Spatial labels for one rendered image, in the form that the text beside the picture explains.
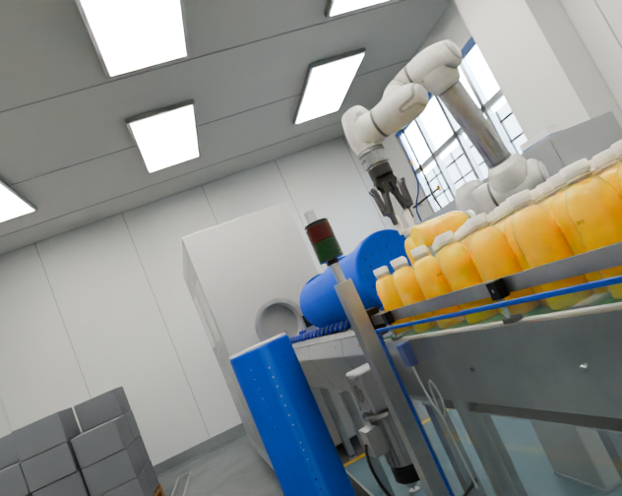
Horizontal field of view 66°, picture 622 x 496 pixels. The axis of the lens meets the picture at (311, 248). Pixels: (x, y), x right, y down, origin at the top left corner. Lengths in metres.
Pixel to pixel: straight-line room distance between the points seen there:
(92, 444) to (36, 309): 2.76
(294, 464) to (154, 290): 4.89
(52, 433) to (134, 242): 2.97
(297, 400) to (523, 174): 1.31
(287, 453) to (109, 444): 2.80
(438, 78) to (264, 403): 1.50
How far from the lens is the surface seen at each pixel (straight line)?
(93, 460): 4.79
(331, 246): 1.13
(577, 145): 3.24
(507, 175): 2.10
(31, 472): 4.93
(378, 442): 1.42
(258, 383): 2.10
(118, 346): 6.77
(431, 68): 2.03
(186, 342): 6.66
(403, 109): 1.52
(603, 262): 0.77
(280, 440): 2.14
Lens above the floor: 1.06
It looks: 7 degrees up
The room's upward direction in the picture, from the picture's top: 24 degrees counter-clockwise
